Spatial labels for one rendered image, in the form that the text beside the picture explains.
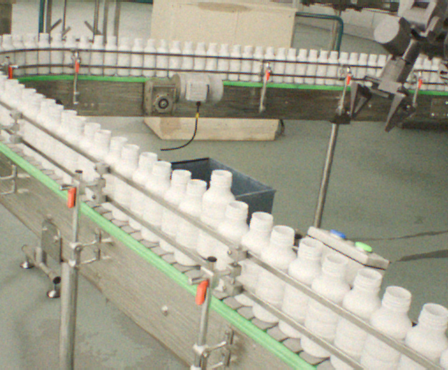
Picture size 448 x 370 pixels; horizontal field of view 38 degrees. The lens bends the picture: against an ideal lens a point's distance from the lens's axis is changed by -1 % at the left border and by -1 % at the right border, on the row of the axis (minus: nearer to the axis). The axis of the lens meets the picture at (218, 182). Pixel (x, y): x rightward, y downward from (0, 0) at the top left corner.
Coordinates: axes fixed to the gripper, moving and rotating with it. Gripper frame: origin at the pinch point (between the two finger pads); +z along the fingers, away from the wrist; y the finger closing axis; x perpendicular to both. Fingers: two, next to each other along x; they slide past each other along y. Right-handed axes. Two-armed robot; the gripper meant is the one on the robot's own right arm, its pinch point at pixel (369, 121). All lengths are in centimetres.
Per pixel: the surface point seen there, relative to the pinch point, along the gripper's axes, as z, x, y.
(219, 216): 31.9, -30.6, 2.3
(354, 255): 26.5, -16.8, 22.7
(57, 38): 8, 15, -172
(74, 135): 33, -32, -51
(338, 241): 25.9, -16.9, 18.3
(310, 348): 43, -27, 30
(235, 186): 27, 31, -56
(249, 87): -16, 100, -144
